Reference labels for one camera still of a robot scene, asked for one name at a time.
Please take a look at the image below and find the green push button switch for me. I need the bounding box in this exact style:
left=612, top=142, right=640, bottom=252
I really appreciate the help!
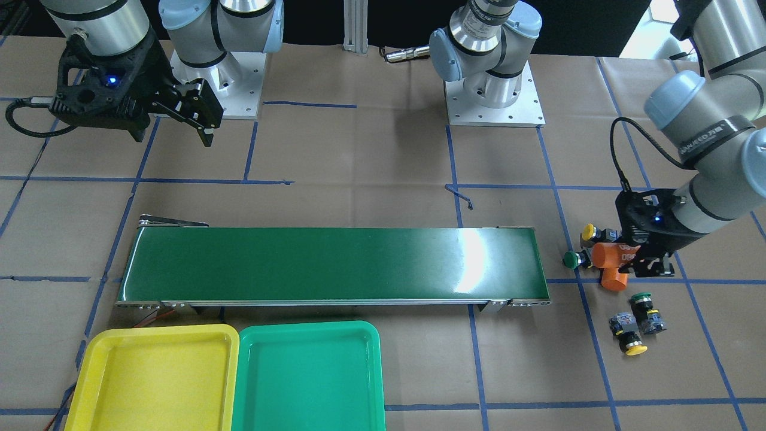
left=628, top=292, right=668, bottom=335
left=563, top=248, right=594, bottom=270

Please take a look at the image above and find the green plastic tray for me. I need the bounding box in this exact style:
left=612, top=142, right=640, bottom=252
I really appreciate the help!
left=232, top=321, right=387, bottom=430

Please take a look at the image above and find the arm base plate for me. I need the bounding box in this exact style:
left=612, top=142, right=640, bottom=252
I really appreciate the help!
left=444, top=63, right=546, bottom=128
left=171, top=52, right=268, bottom=120

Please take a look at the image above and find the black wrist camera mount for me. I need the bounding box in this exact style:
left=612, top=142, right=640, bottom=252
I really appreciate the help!
left=49, top=28, right=178, bottom=142

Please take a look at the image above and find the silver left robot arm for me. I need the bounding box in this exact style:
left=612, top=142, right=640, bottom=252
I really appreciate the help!
left=428, top=1, right=764, bottom=277

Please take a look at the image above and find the orange 4680 cylinder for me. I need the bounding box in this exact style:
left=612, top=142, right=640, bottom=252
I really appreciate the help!
left=600, top=268, right=629, bottom=292
left=591, top=242, right=640, bottom=268

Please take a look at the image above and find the green conveyor belt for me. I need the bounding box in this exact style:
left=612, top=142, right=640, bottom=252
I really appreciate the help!
left=115, top=221, right=551, bottom=310

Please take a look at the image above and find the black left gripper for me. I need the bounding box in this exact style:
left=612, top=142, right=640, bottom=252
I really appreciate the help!
left=622, top=242, right=675, bottom=278

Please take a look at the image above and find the aluminium frame post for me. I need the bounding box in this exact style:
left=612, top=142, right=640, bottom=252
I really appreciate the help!
left=342, top=0, right=369, bottom=56

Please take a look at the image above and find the yellow plastic tray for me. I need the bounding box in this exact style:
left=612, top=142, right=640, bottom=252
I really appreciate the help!
left=65, top=324, right=240, bottom=430

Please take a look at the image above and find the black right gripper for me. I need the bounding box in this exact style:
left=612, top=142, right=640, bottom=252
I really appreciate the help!
left=148, top=77, right=224, bottom=147

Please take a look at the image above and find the yellow push button switch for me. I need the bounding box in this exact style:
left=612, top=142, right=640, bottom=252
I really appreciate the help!
left=609, top=312, right=648, bottom=357
left=580, top=223, right=620, bottom=248

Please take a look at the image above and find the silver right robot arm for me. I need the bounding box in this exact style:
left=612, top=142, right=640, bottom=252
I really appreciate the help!
left=32, top=1, right=284, bottom=147

